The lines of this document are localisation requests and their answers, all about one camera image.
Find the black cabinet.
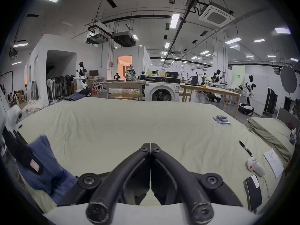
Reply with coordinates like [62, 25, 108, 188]
[264, 87, 278, 116]

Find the white table with monitor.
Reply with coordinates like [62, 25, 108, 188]
[87, 70, 105, 95]

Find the white hand controller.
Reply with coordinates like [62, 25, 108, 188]
[245, 157, 265, 177]

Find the blue jeans cloth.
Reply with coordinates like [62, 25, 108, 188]
[63, 93, 86, 102]

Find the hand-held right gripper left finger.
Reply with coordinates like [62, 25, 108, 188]
[59, 143, 150, 224]

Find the thin white cable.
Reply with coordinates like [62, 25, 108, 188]
[263, 174, 271, 202]

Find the black pen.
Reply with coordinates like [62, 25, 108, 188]
[239, 140, 254, 158]

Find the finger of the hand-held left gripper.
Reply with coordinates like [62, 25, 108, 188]
[2, 124, 45, 176]

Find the long wooden table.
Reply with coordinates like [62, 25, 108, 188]
[180, 82, 245, 118]

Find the pile of white cloths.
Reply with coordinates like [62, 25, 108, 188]
[22, 99, 49, 113]

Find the row of blue batteries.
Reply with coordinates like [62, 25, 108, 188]
[212, 114, 231, 125]

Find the row of standing fans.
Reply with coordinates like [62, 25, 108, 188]
[46, 74, 76, 103]

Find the black phone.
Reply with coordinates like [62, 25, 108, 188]
[243, 175, 263, 212]

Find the grey padded headboard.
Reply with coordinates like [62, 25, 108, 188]
[277, 107, 300, 129]

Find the round grey reflector on stand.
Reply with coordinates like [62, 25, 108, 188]
[280, 64, 298, 100]

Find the dark blue shirt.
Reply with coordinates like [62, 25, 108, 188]
[16, 135, 78, 206]

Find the white paper sheet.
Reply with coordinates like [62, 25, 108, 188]
[263, 148, 284, 180]

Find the wooden table with backpack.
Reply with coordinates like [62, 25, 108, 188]
[105, 65, 146, 101]

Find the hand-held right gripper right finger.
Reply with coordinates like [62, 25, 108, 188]
[150, 143, 243, 223]

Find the white and black humanoid robot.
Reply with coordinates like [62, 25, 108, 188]
[205, 69, 223, 103]
[238, 75, 255, 116]
[73, 62, 92, 96]

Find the round wooden table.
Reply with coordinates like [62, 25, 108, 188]
[109, 92, 140, 100]

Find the white washing machine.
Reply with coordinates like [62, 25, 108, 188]
[145, 76, 181, 102]

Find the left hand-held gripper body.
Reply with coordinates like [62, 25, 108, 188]
[0, 88, 23, 154]

